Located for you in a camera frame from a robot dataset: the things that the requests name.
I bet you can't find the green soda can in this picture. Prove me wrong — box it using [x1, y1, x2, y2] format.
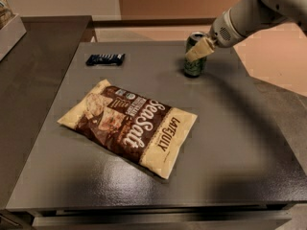
[184, 32, 206, 78]

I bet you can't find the Late July chips bag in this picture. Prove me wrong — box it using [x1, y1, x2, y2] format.
[58, 80, 197, 179]

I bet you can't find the dark blue candy bar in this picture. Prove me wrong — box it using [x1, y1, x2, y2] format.
[85, 54, 125, 66]

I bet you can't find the white box with snacks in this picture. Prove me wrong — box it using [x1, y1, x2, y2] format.
[0, 0, 27, 61]

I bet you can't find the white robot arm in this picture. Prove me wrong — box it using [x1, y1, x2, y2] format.
[185, 0, 307, 62]

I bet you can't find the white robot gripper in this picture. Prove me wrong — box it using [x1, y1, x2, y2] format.
[185, 9, 244, 62]

